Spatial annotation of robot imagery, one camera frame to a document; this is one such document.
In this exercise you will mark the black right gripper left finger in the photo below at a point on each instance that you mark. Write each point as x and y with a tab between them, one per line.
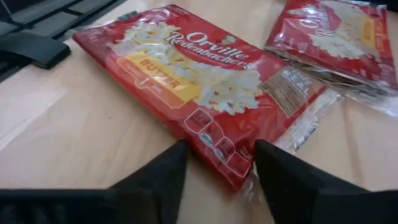
155	193

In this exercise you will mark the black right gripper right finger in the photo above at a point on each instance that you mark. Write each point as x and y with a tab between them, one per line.
298	199

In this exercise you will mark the red popcorn bag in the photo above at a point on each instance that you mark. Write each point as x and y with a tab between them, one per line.
335	40
202	77

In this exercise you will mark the black table edge bracket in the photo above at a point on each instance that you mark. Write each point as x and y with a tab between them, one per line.
37	49

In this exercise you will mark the black aluminium table frame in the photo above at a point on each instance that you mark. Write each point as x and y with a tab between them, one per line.
99	14

